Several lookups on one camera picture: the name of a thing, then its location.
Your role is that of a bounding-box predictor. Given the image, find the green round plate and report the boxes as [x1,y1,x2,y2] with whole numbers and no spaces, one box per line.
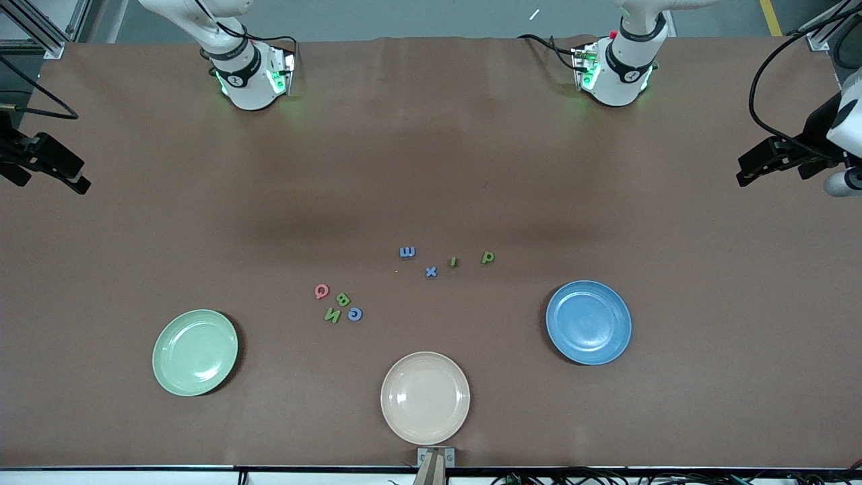
[152,309,240,397]

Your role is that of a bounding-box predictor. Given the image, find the brown table cover mat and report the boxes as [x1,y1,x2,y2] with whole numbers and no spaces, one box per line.
[0,35,862,469]

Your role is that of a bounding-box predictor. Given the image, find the black cable bundle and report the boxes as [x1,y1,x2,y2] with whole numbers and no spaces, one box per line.
[492,468,862,485]

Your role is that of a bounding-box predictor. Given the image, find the black arm base cable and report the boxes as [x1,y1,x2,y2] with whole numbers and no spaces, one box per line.
[239,30,299,71]
[517,34,580,71]

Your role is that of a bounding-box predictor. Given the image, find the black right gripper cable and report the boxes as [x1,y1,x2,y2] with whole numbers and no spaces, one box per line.
[0,55,80,121]

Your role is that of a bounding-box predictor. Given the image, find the white table edge rail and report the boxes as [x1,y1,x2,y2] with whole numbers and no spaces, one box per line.
[0,467,862,485]

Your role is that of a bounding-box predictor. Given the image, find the beige round plate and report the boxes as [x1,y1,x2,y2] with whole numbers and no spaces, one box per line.
[380,351,471,446]

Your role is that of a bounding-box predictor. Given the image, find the yellow floor tape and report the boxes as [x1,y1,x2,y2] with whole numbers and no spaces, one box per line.
[760,0,784,36]

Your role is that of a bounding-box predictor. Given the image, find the aluminium frame profile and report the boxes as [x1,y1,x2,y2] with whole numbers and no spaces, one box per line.
[798,0,862,52]
[0,0,92,59]

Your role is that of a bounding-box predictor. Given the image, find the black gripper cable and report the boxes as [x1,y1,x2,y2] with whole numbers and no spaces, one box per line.
[749,12,862,146]
[0,55,80,121]

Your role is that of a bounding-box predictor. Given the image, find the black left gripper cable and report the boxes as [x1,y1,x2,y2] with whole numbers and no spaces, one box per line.
[749,12,862,146]

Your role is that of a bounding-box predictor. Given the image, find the black right arm base cable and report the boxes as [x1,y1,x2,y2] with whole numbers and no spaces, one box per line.
[239,30,299,71]

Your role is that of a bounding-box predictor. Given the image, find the black left arm base cable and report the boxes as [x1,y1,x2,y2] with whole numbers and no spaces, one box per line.
[517,34,580,71]

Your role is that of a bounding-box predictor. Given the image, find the blue round plate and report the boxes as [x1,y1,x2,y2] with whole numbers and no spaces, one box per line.
[545,280,633,366]

